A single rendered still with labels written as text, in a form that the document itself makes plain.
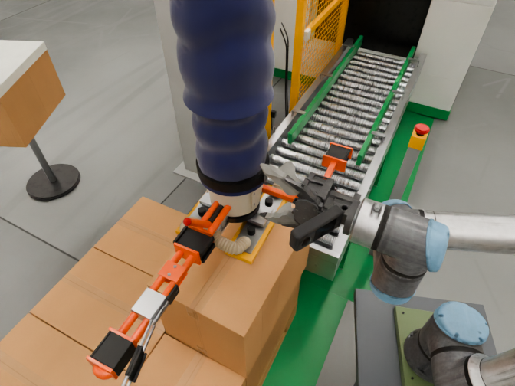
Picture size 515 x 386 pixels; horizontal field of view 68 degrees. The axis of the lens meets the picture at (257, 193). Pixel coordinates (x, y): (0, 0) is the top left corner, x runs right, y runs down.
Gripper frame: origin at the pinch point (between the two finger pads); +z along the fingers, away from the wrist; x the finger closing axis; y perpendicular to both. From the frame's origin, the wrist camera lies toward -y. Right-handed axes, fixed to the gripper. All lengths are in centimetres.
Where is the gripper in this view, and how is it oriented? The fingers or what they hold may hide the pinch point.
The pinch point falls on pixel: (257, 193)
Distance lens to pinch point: 79.2
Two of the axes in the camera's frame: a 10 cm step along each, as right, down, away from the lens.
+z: -9.0, -3.2, 3.0
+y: 4.4, -6.5, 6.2
